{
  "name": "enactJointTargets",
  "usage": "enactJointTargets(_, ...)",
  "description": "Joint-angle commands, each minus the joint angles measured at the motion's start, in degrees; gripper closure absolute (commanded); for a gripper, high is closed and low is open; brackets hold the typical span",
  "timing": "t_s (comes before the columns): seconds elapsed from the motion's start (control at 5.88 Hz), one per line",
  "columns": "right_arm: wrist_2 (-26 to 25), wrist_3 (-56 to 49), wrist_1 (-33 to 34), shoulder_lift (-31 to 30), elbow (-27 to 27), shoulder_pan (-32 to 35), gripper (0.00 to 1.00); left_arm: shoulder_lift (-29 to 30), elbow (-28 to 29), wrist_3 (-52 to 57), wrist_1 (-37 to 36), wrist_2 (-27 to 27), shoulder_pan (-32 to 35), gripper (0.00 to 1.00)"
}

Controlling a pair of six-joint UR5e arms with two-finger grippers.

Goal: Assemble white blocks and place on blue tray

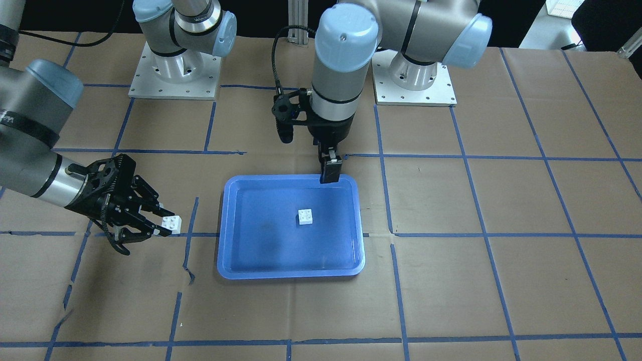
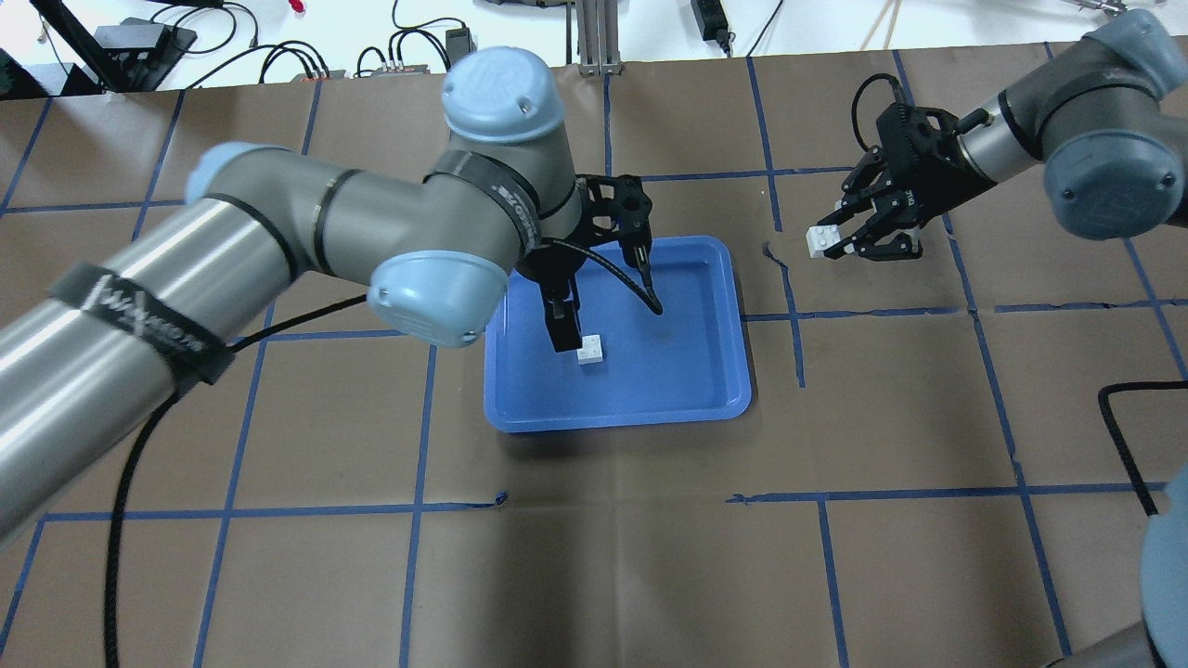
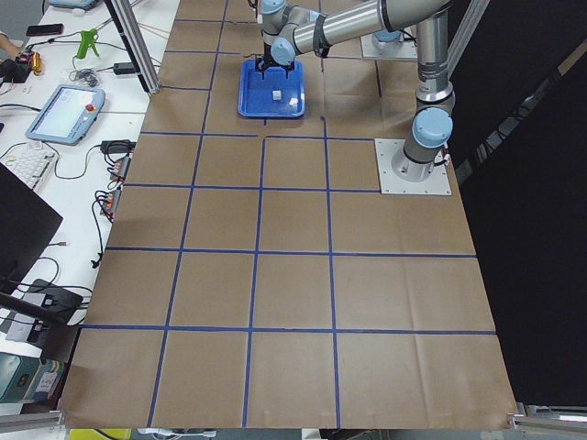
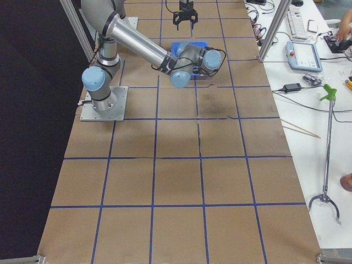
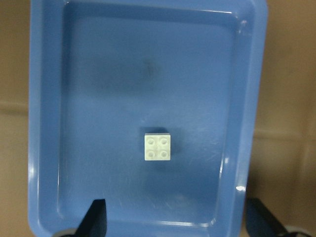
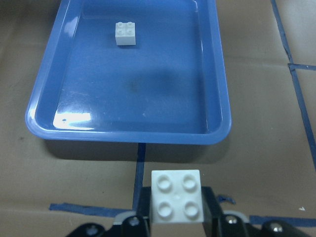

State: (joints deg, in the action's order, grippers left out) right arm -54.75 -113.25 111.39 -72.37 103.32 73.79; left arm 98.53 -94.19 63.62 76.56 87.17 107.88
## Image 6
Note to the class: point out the blue plastic tray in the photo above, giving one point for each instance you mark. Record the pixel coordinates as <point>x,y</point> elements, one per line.
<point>169,88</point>

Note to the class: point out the white block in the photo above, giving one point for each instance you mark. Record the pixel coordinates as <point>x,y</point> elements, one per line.
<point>176,196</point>
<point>125,33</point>

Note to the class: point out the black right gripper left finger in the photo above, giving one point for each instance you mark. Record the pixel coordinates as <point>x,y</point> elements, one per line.
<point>136,224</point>

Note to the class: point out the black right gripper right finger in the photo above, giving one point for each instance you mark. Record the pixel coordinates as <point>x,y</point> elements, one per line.
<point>218,224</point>

